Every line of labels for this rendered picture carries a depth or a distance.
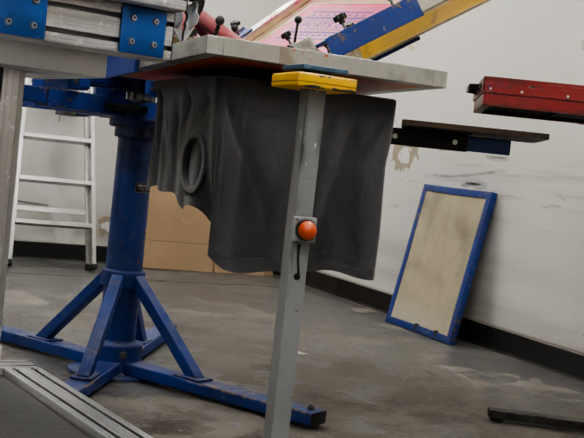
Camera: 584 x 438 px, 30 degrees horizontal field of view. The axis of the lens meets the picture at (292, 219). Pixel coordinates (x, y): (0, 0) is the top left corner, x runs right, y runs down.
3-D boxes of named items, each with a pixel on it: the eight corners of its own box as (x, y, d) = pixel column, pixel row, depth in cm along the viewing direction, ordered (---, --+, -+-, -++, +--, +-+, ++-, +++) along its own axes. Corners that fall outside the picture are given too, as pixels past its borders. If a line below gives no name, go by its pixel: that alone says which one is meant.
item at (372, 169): (379, 282, 256) (400, 99, 253) (199, 272, 237) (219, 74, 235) (373, 281, 258) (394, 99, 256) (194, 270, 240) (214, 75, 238)
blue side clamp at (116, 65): (153, 75, 269) (155, 46, 269) (134, 71, 267) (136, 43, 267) (121, 81, 297) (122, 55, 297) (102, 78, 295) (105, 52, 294)
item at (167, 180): (236, 226, 242) (252, 79, 240) (200, 223, 238) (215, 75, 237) (172, 209, 284) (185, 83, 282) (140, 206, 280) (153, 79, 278)
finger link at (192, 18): (189, 39, 240) (192, -3, 240) (180, 42, 246) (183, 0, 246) (202, 41, 242) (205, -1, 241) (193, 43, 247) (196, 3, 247)
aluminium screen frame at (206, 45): (446, 88, 248) (447, 71, 248) (205, 52, 224) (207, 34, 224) (301, 101, 320) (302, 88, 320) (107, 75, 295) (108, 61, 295)
